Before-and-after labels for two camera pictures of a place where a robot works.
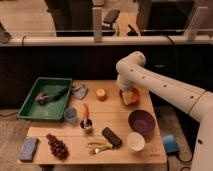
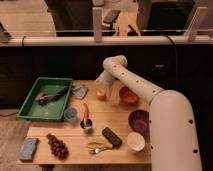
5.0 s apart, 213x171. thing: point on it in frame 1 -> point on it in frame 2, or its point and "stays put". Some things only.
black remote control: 111,137 stays put
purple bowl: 141,121 stays put
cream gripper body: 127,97 -> 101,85
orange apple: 101,94 stays put
